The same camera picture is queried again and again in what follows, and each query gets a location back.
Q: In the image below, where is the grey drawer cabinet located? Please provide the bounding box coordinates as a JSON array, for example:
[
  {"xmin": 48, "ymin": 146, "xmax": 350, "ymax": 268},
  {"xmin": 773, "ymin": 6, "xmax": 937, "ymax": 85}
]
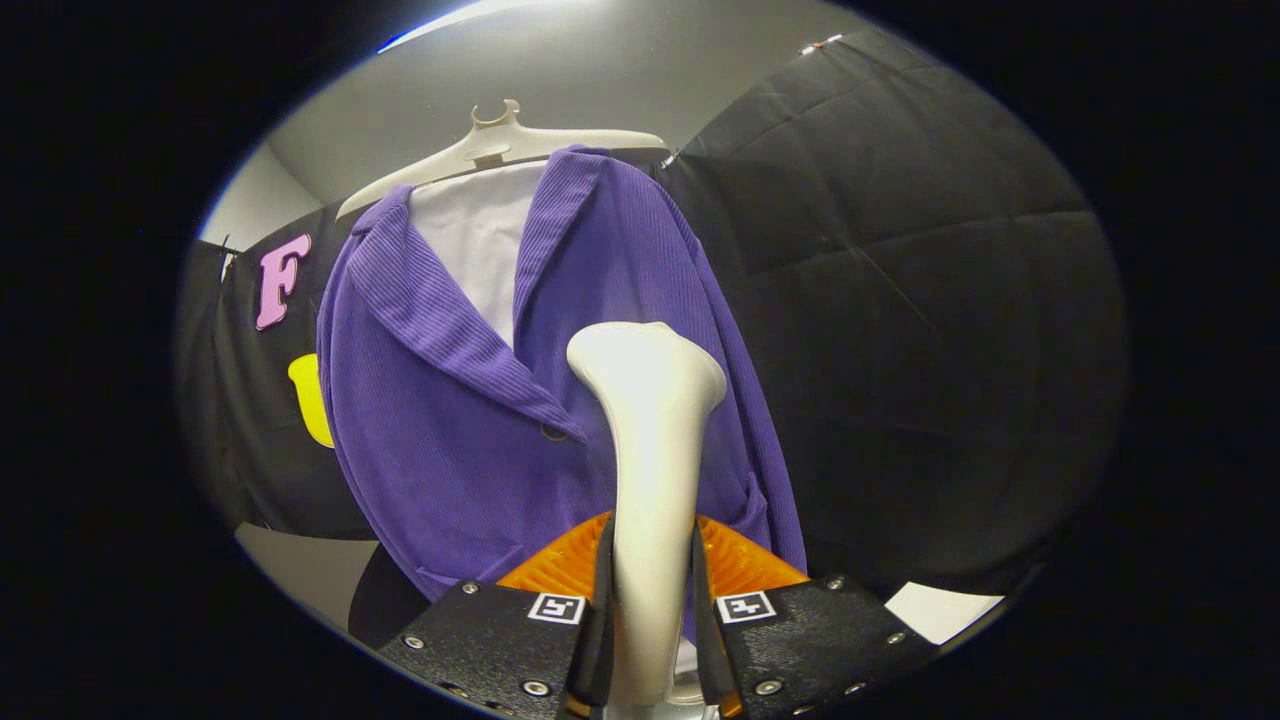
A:
[{"xmin": 235, "ymin": 522, "xmax": 381, "ymax": 633}]

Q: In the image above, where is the white clothes hanger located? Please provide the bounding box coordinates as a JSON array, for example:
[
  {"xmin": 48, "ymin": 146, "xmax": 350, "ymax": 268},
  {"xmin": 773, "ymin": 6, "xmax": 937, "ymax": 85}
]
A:
[{"xmin": 335, "ymin": 98, "xmax": 669, "ymax": 221}]

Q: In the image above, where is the purple corduroy jacket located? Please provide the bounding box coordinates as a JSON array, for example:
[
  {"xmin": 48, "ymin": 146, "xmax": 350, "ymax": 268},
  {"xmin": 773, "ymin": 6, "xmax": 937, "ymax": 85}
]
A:
[{"xmin": 316, "ymin": 145, "xmax": 809, "ymax": 641}]

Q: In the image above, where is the white paper sheet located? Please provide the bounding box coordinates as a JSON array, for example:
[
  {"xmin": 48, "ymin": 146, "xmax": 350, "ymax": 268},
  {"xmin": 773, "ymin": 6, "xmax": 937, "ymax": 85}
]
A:
[{"xmin": 885, "ymin": 582, "xmax": 1006, "ymax": 646}]

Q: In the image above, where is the black backdrop cloth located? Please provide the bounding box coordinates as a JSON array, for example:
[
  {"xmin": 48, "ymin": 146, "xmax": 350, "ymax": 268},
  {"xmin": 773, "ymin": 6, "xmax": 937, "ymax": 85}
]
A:
[{"xmin": 175, "ymin": 25, "xmax": 1131, "ymax": 601}]

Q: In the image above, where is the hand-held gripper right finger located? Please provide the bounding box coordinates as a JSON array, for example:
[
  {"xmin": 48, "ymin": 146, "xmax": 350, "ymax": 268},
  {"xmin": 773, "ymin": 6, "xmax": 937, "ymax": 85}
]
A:
[{"xmin": 690, "ymin": 512, "xmax": 941, "ymax": 719}]

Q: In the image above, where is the white garment steamer head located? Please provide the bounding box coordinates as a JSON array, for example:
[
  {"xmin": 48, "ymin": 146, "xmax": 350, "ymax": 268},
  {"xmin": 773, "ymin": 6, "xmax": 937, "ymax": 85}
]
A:
[{"xmin": 566, "ymin": 321, "xmax": 728, "ymax": 706}]

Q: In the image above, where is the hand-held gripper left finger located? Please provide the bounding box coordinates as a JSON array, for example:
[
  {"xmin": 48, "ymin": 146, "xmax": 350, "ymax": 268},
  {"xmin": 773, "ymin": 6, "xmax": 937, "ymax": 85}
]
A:
[{"xmin": 378, "ymin": 512, "xmax": 616, "ymax": 719}]

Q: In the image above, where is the large ceiling light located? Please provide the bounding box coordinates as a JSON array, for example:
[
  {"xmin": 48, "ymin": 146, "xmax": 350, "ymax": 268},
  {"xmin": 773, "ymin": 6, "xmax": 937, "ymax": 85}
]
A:
[{"xmin": 375, "ymin": 0, "xmax": 591, "ymax": 55}]

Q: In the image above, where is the white mannequin form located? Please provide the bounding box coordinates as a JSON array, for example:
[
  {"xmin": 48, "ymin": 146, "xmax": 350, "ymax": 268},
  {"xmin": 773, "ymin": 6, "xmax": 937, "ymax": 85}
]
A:
[{"xmin": 408, "ymin": 160, "xmax": 549, "ymax": 349}]

